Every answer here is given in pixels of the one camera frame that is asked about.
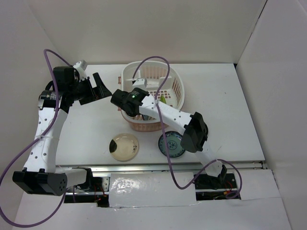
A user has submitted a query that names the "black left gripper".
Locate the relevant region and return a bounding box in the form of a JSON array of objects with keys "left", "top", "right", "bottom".
[{"left": 69, "top": 72, "right": 111, "bottom": 105}]

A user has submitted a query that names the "green plastic plate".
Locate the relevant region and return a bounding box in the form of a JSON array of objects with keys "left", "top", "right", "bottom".
[{"left": 160, "top": 95, "right": 166, "bottom": 103}]

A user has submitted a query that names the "cream translucent plate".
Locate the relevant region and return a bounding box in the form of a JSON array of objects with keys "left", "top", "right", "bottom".
[{"left": 109, "top": 133, "right": 139, "bottom": 161}]

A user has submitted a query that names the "small blue floral plate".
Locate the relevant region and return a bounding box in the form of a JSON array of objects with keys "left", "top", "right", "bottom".
[{"left": 158, "top": 131, "right": 186, "bottom": 158}]

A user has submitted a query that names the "black glossy plate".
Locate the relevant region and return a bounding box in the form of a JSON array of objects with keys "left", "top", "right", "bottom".
[{"left": 203, "top": 126, "right": 209, "bottom": 142}]

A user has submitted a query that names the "large blue floral plate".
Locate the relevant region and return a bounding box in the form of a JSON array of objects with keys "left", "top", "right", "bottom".
[{"left": 142, "top": 115, "right": 149, "bottom": 121}]

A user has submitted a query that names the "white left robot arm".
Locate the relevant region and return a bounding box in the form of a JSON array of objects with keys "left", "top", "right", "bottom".
[{"left": 12, "top": 67, "right": 112, "bottom": 196}]

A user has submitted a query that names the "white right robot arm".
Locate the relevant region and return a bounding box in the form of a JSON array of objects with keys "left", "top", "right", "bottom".
[{"left": 111, "top": 88, "right": 227, "bottom": 188}]

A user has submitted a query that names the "pink and white dish rack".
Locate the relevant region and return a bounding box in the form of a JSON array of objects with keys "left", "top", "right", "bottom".
[{"left": 118, "top": 60, "right": 185, "bottom": 132}]

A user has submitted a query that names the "white cover sheet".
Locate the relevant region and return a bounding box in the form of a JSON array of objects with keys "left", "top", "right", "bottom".
[{"left": 108, "top": 172, "right": 197, "bottom": 207}]

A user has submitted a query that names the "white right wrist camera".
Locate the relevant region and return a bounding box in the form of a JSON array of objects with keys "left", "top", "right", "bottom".
[{"left": 132, "top": 78, "right": 147, "bottom": 91}]

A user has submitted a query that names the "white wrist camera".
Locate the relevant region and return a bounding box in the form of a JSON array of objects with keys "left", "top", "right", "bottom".
[
  {"left": 132, "top": 78, "right": 147, "bottom": 91},
  {"left": 73, "top": 60, "right": 87, "bottom": 75}
]

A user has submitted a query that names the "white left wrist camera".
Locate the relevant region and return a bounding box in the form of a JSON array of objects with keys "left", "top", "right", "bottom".
[{"left": 73, "top": 60, "right": 87, "bottom": 75}]

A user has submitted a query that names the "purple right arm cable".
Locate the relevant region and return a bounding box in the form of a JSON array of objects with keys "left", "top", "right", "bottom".
[{"left": 132, "top": 56, "right": 243, "bottom": 199}]

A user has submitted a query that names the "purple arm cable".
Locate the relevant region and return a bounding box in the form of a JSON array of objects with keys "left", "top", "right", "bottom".
[
  {"left": 0, "top": 49, "right": 75, "bottom": 227},
  {"left": 132, "top": 56, "right": 243, "bottom": 199}
]

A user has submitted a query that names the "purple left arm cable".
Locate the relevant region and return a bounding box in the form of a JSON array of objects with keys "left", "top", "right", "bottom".
[{"left": 0, "top": 49, "right": 75, "bottom": 227}]

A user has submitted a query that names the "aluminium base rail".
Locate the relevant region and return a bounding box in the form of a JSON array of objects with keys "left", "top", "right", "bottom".
[{"left": 64, "top": 161, "right": 267, "bottom": 207}]

